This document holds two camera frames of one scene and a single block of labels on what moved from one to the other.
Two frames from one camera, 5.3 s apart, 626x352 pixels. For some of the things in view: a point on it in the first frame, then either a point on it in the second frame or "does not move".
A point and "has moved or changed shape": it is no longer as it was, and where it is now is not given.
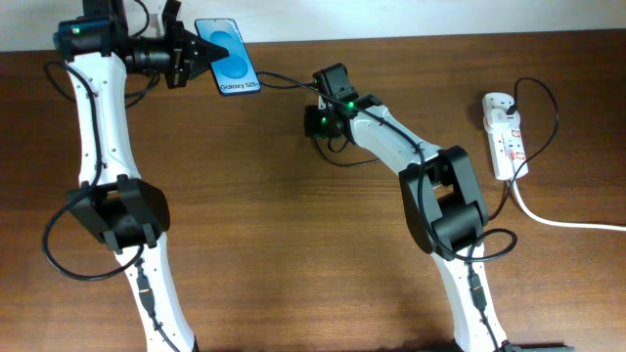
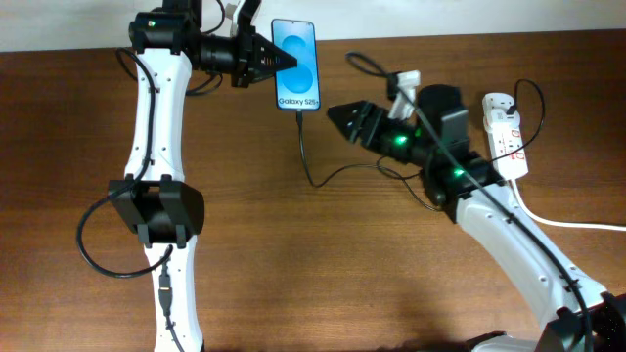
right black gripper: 310,125 → 367,112
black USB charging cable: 555,129 → 390,169
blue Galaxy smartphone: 236,74 has moved or changed shape
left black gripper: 185,49 → 248,47
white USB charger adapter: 500,117 does not move
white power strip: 508,149 does not move
